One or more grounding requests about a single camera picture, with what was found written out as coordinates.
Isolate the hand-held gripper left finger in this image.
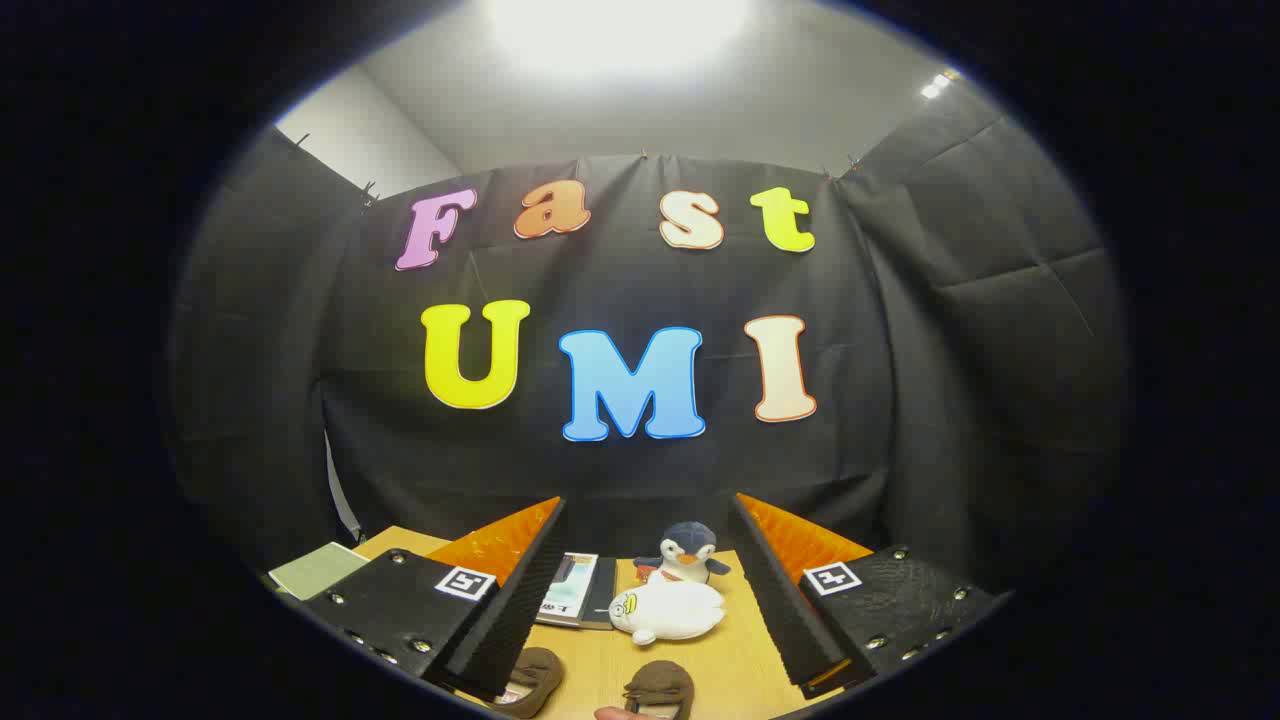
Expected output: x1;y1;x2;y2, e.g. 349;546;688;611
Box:
300;497;568;701

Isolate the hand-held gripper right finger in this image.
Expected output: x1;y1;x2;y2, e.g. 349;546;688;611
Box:
733;492;1011;701

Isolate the brown fuzzy shoe with bow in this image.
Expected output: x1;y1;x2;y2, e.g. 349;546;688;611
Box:
623;660;695;720
490;647;564;719

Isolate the pale green fabric storage box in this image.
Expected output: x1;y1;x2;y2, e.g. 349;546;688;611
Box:
268;542;371;601

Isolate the book with pale sky cover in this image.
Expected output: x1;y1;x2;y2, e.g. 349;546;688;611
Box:
535;552;601;629

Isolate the dark cover book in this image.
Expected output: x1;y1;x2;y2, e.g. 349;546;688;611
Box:
582;556;619;631

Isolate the grey penguin plush toy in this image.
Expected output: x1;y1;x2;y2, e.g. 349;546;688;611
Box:
633;521;732;586

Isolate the white duck plush toy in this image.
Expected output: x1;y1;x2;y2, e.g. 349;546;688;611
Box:
608;580;726;647

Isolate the bright ceiling light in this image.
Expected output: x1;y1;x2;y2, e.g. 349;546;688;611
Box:
488;0;753;73

